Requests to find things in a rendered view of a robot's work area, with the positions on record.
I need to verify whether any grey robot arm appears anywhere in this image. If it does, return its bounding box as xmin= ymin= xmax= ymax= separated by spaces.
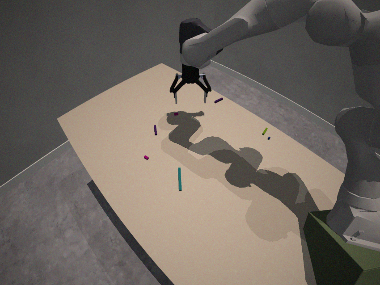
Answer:
xmin=179 ymin=0 xmax=380 ymax=251

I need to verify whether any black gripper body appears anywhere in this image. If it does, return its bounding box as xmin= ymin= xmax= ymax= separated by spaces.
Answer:
xmin=181 ymin=64 xmax=200 ymax=84

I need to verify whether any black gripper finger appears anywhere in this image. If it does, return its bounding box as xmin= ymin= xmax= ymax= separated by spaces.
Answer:
xmin=192 ymin=73 xmax=211 ymax=103
xmin=170 ymin=74 xmax=189 ymax=104

